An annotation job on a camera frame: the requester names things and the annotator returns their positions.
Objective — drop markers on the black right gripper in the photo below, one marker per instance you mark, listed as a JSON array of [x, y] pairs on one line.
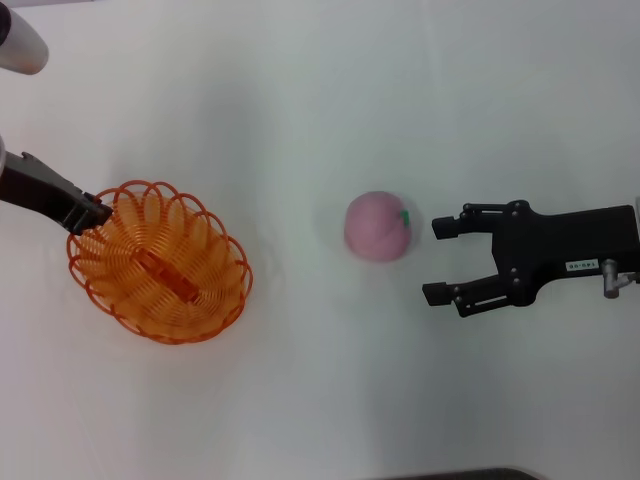
[[555, 250]]

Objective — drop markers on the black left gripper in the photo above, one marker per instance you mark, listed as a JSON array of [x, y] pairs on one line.
[[35, 187]]

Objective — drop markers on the pink peach with green stem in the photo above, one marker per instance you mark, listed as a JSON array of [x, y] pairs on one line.
[[375, 227]]

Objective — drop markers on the dark rounded robot base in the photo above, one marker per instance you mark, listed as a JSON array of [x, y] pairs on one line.
[[460, 475]]

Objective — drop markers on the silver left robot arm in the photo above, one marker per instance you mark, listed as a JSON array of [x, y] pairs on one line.
[[22, 40]]

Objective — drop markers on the small silver plug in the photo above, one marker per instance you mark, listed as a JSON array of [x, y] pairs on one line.
[[611, 280]]

